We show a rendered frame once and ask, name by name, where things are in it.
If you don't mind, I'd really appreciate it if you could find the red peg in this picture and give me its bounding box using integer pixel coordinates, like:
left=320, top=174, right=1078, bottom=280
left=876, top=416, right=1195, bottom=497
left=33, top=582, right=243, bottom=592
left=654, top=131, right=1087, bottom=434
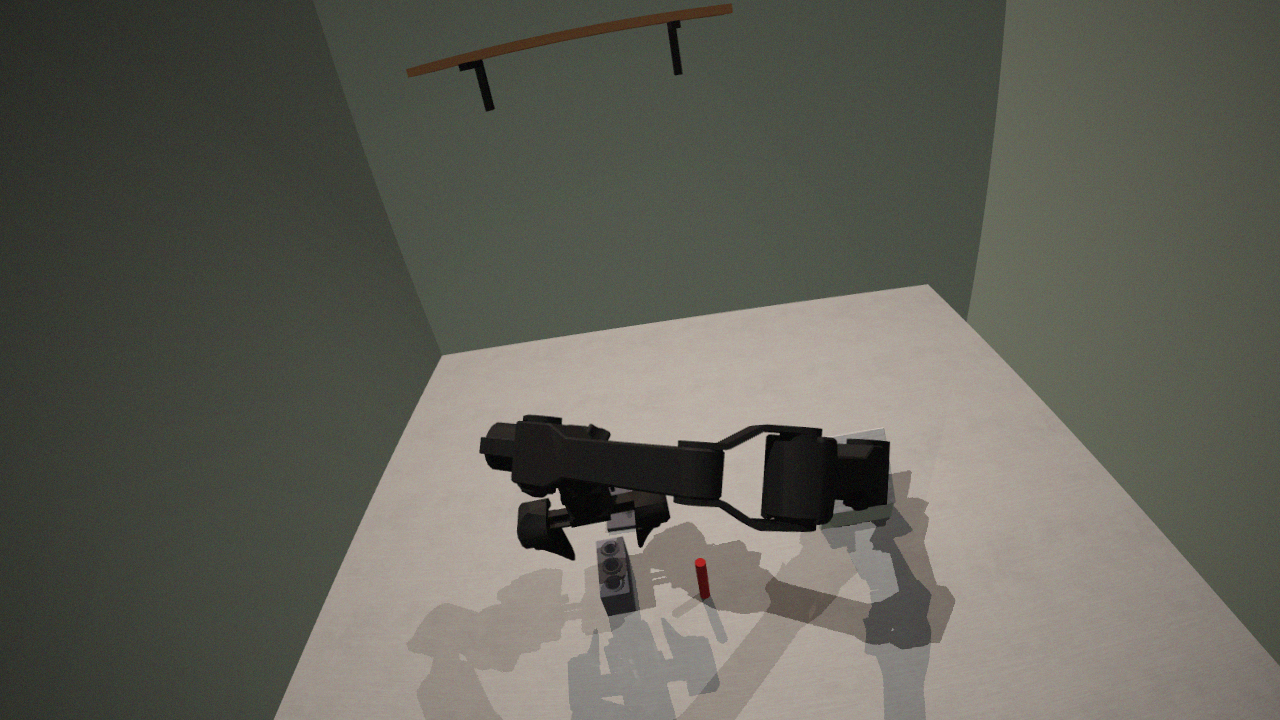
left=695, top=559, right=710, bottom=600

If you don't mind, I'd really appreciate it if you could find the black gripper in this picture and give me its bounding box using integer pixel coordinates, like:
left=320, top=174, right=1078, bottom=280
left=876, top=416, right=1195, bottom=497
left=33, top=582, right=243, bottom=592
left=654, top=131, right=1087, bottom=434
left=517, top=484, right=669, bottom=561

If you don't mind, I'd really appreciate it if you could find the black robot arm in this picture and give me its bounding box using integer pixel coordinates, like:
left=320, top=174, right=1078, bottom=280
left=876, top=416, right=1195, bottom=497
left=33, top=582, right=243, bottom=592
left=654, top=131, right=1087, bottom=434
left=479, top=415, right=890, bottom=532

